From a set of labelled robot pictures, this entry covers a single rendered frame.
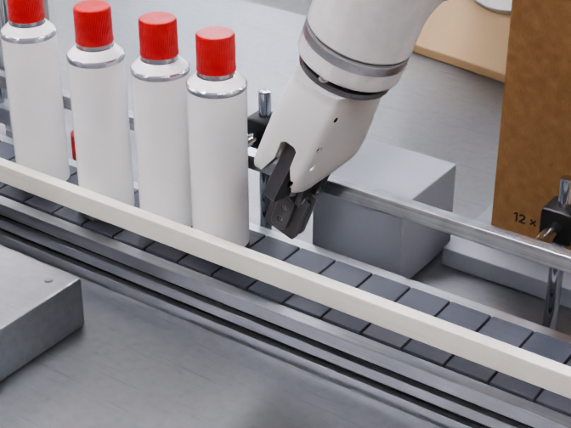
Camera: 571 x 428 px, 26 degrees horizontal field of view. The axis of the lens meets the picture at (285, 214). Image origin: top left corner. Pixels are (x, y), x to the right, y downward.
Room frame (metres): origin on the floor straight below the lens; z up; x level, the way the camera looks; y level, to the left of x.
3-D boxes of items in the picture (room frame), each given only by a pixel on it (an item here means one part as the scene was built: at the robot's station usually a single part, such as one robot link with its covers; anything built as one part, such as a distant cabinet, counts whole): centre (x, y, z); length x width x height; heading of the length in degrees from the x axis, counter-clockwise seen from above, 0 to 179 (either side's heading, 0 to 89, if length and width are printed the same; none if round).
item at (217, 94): (0.97, 0.06, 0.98); 0.05 x 0.05 x 0.20
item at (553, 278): (0.86, -0.22, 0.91); 0.07 x 0.03 x 0.17; 145
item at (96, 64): (1.03, 0.17, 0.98); 0.05 x 0.05 x 0.20
